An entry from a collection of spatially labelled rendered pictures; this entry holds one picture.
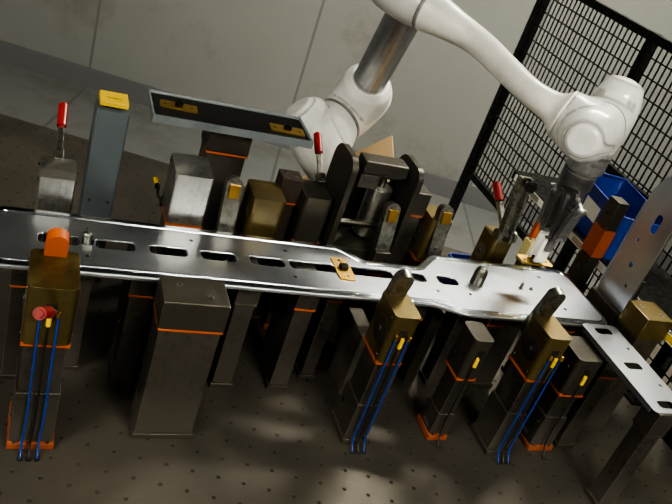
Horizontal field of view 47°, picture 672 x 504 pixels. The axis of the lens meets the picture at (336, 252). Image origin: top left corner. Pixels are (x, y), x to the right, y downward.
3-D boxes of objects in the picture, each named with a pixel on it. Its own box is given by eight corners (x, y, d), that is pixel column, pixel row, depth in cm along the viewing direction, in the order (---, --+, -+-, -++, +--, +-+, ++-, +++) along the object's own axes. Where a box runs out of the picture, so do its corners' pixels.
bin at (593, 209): (601, 258, 206) (624, 217, 200) (559, 203, 231) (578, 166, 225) (652, 269, 210) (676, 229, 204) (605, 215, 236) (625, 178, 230)
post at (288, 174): (240, 319, 190) (283, 178, 170) (237, 306, 194) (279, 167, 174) (259, 320, 192) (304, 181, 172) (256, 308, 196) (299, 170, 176)
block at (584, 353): (531, 461, 178) (587, 369, 165) (508, 424, 188) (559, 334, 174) (556, 461, 181) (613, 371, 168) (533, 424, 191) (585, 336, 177)
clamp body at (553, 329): (488, 466, 172) (556, 347, 156) (467, 427, 182) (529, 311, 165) (513, 466, 175) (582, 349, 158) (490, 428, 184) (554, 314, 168)
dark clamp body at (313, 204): (261, 330, 189) (305, 196, 171) (252, 301, 198) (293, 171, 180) (289, 332, 192) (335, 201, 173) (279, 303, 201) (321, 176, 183)
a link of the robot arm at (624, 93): (576, 131, 171) (562, 141, 160) (609, 65, 163) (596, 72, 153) (621, 152, 167) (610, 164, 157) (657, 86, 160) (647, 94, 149)
